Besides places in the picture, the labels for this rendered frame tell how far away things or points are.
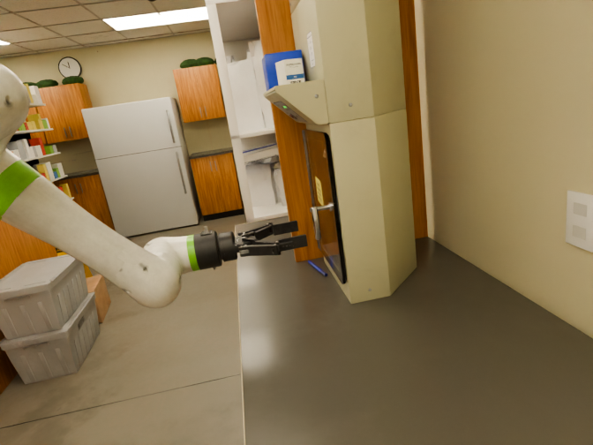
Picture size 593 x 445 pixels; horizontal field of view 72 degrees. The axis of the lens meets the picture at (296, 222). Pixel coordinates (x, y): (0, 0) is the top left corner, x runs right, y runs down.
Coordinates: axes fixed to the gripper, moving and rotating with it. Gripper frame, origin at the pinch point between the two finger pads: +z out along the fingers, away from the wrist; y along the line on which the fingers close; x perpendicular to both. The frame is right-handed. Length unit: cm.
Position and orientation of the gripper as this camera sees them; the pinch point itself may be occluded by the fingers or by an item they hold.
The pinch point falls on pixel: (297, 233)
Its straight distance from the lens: 106.4
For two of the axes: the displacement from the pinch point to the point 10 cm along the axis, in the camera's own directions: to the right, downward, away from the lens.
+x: 1.4, 9.5, 2.8
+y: -1.6, -2.5, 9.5
